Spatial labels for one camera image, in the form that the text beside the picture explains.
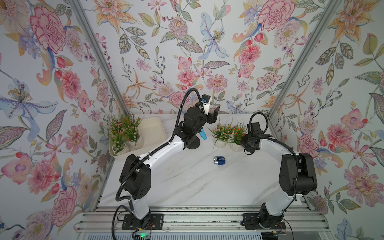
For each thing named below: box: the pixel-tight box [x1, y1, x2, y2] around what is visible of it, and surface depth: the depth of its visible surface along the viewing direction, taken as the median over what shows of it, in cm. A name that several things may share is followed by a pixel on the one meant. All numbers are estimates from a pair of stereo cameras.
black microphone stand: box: [184, 135, 201, 150], surface depth 63 cm
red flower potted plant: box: [228, 120, 248, 152], surface depth 97 cm
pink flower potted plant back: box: [206, 119, 235, 149], surface depth 97 cm
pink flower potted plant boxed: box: [108, 115, 129, 155], surface depth 93 cm
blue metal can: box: [213, 156, 226, 166], surface depth 96 cm
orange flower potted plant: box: [121, 114, 144, 150], surface depth 97 cm
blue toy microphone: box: [199, 128, 208, 140], surface depth 95 cm
